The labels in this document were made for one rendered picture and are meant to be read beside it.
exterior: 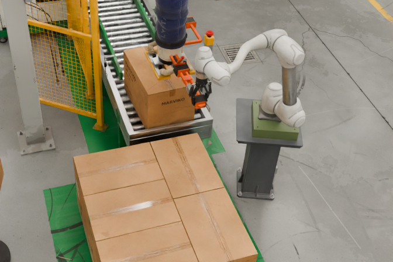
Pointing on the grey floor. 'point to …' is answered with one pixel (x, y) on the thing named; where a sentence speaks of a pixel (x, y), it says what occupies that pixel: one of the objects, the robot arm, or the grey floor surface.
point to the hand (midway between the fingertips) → (199, 100)
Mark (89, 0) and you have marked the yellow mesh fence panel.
